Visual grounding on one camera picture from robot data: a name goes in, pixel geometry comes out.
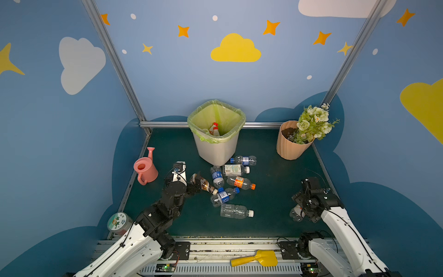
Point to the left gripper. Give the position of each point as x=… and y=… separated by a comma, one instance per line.
x=190, y=185

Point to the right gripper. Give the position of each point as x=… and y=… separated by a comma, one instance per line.
x=303, y=203

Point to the brown coffee bottle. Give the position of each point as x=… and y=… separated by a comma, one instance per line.
x=206, y=186

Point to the clear bottle orange label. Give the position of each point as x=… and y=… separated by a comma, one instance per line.
x=241, y=182
x=297, y=213

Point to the white bottle red label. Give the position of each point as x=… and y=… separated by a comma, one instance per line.
x=214, y=130

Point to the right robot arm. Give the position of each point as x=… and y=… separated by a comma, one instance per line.
x=360, y=260

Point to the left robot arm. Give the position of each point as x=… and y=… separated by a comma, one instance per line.
x=147, y=239

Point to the white waste bin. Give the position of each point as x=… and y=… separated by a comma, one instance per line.
x=216, y=154

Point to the clear bottle blue label upright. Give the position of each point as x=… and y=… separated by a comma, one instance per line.
x=217, y=176

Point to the clear bottle blue label centre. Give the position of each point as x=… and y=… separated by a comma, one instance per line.
x=223, y=196

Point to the clear bottle green white label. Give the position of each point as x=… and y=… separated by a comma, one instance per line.
x=235, y=170

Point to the pink watering can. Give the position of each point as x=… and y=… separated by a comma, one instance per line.
x=145, y=168

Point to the clear empty bottle white cap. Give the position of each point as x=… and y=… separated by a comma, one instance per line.
x=235, y=211

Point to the beige ribbed flower pot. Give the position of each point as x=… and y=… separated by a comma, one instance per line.
x=287, y=149

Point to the small bottle blue label back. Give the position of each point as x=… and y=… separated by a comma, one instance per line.
x=244, y=160

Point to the yellow plastic shovel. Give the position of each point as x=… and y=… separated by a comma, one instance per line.
x=267, y=258

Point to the white artificial flowers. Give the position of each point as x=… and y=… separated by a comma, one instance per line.
x=313, y=124

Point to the green white tape roll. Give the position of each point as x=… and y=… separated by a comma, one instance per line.
x=119, y=223

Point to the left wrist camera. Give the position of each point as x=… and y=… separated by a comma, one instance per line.
x=179, y=172

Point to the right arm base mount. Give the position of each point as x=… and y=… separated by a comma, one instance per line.
x=291, y=250

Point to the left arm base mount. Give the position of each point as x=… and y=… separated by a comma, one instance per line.
x=181, y=251

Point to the aluminium frame back rail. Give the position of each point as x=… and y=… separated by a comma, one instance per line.
x=184, y=124

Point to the white cable duct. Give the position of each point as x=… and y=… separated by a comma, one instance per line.
x=221, y=269

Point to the aluminium frame right post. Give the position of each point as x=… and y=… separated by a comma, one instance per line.
x=359, y=43

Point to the aluminium frame post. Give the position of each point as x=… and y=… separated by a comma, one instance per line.
x=359, y=43
x=98, y=23

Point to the aluminium frame left post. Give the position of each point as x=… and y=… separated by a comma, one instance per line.
x=98, y=23

